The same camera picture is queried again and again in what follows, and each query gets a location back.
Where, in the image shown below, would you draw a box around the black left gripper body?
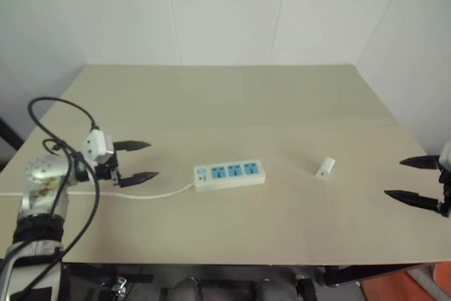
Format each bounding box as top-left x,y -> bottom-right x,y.
94,152 -> 123,187

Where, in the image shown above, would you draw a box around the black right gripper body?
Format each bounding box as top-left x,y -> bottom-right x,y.
435,163 -> 451,219

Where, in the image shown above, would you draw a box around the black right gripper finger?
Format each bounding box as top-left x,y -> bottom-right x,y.
383,190 -> 441,212
399,154 -> 439,171

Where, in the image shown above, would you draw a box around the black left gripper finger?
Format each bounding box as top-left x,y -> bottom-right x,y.
118,171 -> 159,188
112,140 -> 152,152

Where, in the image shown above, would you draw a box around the white plug adapter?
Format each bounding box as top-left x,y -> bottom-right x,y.
316,156 -> 336,180

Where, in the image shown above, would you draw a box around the white power strip blue sockets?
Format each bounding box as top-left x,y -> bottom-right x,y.
193,161 -> 267,192

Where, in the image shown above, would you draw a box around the orange object under table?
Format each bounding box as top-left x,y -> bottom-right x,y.
359,262 -> 451,301

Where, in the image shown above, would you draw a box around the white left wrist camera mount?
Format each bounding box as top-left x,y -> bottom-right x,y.
82,129 -> 115,166

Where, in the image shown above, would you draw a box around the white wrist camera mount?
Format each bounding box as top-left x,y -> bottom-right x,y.
439,141 -> 451,173
82,129 -> 115,166

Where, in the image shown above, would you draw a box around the white power strip cord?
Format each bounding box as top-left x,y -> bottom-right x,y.
0,182 -> 197,200

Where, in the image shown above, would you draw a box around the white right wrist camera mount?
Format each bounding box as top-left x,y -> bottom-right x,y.
439,141 -> 451,173

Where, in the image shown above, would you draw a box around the black bar at wall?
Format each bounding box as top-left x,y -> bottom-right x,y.
0,116 -> 25,152

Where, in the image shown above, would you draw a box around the black table frame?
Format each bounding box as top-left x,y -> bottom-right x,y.
61,262 -> 441,301

